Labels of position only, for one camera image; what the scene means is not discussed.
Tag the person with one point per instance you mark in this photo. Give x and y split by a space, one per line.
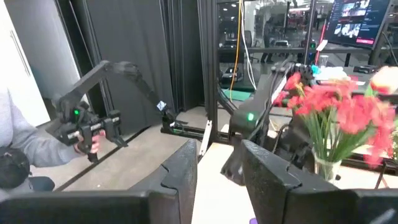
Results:
25 140

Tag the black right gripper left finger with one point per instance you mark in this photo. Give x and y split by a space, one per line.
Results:
174 193

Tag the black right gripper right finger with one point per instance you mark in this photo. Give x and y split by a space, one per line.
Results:
273 193

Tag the computer monitor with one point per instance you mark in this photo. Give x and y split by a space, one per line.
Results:
354 18

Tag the clear plastic cup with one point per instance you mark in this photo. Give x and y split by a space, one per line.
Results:
323 61

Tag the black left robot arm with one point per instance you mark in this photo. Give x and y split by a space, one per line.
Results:
248 109

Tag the white cloth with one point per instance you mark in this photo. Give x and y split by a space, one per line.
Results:
334 74

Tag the green floor mat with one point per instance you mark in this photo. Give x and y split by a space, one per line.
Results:
237 95

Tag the black curtain panel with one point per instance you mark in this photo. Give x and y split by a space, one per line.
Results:
140 46

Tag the silver metal bracket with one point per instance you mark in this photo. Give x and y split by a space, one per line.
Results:
205 140

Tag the clear glass vase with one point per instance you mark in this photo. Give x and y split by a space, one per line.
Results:
326 171

